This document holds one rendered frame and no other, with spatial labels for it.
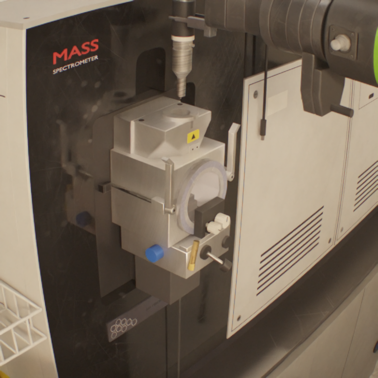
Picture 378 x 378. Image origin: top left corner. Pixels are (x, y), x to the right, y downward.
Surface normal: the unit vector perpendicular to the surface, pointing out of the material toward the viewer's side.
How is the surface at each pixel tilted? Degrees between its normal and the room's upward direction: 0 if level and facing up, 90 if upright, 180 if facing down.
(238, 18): 90
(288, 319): 0
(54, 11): 0
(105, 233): 90
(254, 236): 90
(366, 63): 109
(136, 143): 90
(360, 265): 0
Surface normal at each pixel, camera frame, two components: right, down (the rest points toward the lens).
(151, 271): -0.61, 0.35
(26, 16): 0.03, -0.89
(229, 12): -0.31, 0.43
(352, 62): -0.57, 0.70
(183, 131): 0.79, 0.30
